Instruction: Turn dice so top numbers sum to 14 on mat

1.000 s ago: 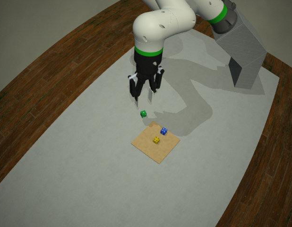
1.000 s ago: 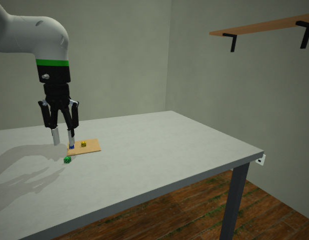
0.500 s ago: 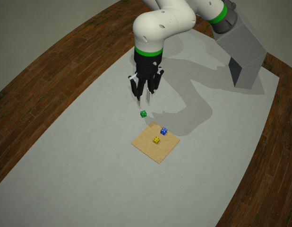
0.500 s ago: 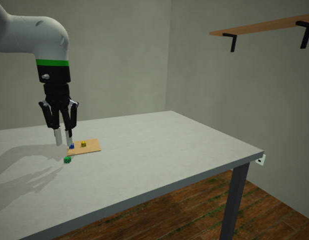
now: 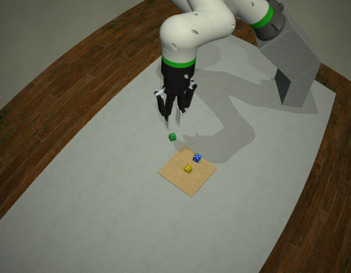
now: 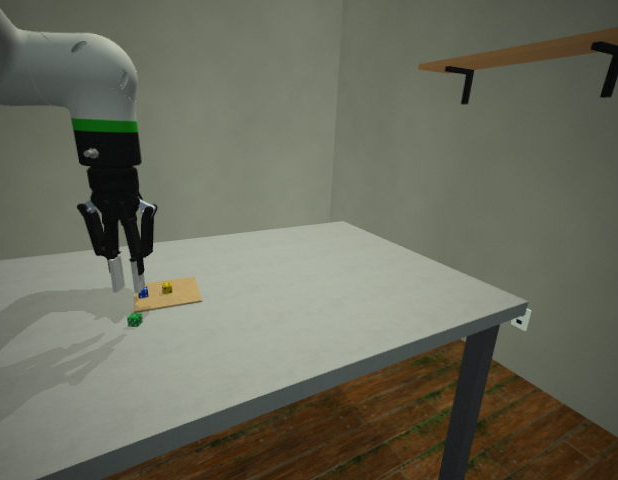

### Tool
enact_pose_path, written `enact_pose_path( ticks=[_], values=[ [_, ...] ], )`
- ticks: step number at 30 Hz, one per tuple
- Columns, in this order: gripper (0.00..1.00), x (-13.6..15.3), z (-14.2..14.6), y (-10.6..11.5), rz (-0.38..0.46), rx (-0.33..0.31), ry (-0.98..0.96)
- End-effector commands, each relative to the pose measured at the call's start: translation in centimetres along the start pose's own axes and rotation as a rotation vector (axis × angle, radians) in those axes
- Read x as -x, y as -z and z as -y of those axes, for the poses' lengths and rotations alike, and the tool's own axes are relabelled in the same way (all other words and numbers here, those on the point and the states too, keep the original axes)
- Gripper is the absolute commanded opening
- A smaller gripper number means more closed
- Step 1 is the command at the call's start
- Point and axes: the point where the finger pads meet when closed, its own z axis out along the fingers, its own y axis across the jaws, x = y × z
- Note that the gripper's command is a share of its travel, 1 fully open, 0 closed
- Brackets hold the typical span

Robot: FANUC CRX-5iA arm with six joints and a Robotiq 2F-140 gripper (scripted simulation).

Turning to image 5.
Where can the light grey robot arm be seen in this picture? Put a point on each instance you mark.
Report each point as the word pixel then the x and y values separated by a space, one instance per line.
pixel 204 21

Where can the green die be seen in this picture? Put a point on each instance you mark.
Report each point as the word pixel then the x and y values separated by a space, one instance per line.
pixel 172 137

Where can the yellow die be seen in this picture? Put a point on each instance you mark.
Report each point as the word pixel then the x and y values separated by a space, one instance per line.
pixel 187 168

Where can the tan square mat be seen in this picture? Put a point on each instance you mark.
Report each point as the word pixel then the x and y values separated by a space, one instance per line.
pixel 190 182

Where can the blue die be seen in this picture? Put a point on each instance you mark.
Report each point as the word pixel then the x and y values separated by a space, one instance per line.
pixel 196 157

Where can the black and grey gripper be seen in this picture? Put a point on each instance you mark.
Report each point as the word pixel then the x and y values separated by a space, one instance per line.
pixel 173 89

